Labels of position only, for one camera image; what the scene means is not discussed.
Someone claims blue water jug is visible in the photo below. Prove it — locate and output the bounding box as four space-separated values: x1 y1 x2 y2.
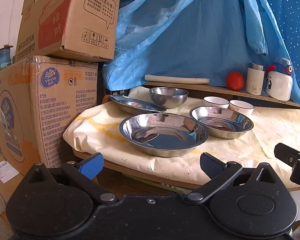
0 45 12 71

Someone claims blue white-dotted cloth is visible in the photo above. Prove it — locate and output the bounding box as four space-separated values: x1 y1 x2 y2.
255 0 300 110

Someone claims light blue striped garment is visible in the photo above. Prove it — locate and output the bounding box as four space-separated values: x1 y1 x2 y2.
102 0 294 92

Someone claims shallow steel plate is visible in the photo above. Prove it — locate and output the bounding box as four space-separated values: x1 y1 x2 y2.
109 95 167 114

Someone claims white rolling stick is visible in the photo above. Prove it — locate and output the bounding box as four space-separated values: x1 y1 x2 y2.
144 74 210 84

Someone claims white thermos cup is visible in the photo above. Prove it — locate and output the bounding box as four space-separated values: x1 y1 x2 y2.
245 63 265 95

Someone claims wooden shelf board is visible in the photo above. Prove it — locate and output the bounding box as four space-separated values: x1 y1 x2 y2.
142 81 300 110

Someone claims white bowl with red rim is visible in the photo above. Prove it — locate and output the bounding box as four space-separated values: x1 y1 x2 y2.
229 100 255 116
203 96 230 109

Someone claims open brown cardboard box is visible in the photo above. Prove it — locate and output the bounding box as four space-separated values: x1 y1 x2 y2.
15 0 123 63

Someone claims small labelled cardboard box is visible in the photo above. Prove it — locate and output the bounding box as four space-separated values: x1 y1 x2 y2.
0 155 24 205

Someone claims red tomato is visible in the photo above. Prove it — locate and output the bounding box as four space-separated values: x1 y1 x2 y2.
226 72 245 91

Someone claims wooden table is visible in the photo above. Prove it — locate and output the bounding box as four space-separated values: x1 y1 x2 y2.
72 94 300 198

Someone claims white bottle with blue lid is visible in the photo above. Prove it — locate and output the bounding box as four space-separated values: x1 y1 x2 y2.
265 58 294 101

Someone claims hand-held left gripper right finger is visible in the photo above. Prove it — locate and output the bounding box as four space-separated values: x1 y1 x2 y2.
185 152 285 204

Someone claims round steel bowl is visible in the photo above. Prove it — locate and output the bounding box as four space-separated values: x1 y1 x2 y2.
149 87 189 109

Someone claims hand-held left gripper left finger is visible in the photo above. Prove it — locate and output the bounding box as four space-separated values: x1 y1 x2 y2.
22 152 119 204

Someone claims cardboard box with blue logo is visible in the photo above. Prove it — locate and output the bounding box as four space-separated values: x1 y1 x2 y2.
0 56 98 177

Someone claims large deep steel plate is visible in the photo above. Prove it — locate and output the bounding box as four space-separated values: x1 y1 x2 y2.
119 113 209 157

